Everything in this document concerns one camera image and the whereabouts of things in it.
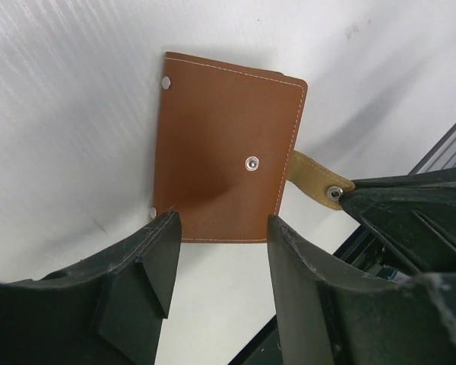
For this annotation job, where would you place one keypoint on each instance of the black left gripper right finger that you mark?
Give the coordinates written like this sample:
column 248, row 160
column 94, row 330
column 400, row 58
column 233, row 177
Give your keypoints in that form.
column 329, row 312

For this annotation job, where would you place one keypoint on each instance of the brown leather card holder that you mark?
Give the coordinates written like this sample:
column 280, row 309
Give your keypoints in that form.
column 225, row 149

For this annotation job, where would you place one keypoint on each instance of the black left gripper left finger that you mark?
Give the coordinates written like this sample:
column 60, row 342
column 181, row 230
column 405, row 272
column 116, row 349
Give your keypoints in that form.
column 105, row 309

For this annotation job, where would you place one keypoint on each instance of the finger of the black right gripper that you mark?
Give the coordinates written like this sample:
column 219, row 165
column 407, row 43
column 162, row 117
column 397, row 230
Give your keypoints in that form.
column 414, row 216

